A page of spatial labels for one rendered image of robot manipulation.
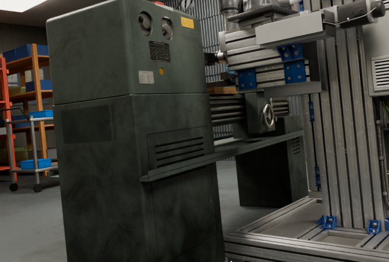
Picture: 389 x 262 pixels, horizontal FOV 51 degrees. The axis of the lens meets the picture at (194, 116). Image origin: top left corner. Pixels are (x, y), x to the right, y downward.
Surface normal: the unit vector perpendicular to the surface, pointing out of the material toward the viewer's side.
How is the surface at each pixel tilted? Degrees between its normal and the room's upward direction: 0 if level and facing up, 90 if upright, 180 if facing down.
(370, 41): 90
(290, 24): 90
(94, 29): 90
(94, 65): 90
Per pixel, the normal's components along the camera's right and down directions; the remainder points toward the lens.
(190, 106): 0.84, -0.08
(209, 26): -0.65, 0.07
